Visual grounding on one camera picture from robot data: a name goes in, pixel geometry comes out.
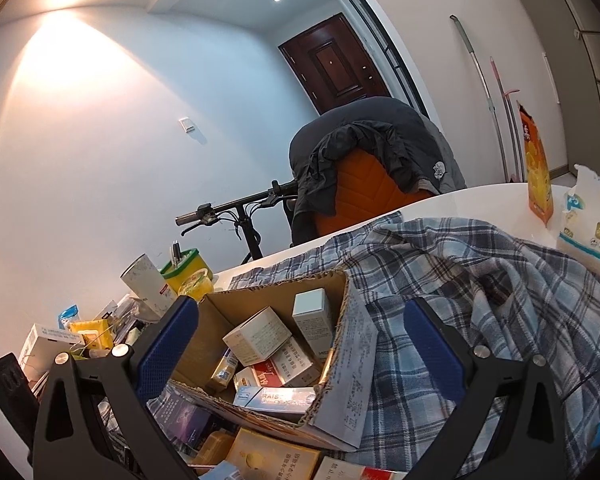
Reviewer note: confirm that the white wall bar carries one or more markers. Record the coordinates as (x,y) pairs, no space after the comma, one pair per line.
(551,80)

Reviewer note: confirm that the white wet wipes pack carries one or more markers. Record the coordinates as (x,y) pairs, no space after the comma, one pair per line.
(590,230)

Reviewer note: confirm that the white medicine box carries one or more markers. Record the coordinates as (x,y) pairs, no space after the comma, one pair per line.
(42,342)

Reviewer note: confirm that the small blue white packet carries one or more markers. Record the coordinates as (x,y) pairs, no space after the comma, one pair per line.
(68,317)

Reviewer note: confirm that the black bicycle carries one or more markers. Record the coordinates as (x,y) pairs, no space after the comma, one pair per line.
(240,206)

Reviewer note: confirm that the green and yellow container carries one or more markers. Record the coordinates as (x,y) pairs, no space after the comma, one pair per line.
(192,262)

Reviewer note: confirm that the small yellow box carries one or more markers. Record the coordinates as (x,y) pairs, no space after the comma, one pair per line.
(215,447)

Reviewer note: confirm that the chair with dark jacket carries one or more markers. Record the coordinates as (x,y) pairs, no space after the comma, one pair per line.
(370,115)

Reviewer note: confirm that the orange snack box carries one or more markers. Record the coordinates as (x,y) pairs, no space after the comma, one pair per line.
(537,175)

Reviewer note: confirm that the blue plaid cloth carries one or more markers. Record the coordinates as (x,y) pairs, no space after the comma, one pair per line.
(480,270)

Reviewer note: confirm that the yellow jelly cup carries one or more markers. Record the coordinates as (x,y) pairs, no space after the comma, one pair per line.
(200,287)

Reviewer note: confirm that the beige refrigerator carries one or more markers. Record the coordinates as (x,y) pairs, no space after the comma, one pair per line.
(595,60)

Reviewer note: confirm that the light blue cigarette box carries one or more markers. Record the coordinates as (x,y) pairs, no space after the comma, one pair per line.
(275,397)

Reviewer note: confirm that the white wall switch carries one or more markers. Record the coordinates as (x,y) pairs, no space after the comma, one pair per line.
(187,125)

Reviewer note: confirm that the light blue leaflet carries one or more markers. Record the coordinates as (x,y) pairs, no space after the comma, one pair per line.
(222,472)

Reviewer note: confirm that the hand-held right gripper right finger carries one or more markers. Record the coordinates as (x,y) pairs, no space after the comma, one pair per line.
(432,350)

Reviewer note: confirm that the red and white flat box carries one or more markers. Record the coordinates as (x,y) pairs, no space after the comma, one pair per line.
(350,470)

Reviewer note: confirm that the yellow packet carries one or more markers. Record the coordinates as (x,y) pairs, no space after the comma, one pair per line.
(92,332)

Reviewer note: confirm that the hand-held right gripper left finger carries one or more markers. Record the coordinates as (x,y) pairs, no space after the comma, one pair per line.
(167,350)

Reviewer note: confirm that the dark purple box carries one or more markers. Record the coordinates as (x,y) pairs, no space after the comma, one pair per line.
(185,415)

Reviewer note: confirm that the white box with grey print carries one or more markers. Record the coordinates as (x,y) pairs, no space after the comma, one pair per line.
(255,335)

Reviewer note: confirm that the red and white cigarette box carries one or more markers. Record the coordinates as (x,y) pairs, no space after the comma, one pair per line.
(290,360)

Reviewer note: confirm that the white tumbler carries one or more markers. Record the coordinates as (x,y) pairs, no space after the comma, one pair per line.
(142,280)

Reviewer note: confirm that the brown door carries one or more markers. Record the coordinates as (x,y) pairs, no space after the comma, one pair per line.
(330,65)

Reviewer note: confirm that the tall white teal box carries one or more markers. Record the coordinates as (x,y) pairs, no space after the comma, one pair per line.
(312,320)

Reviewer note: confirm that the orange chair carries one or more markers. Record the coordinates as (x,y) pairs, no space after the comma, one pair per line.
(365,195)

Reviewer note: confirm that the black framed glass door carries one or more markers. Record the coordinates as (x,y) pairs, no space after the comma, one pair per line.
(380,35)

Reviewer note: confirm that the cardboard box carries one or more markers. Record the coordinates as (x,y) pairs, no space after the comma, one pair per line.
(220,325)

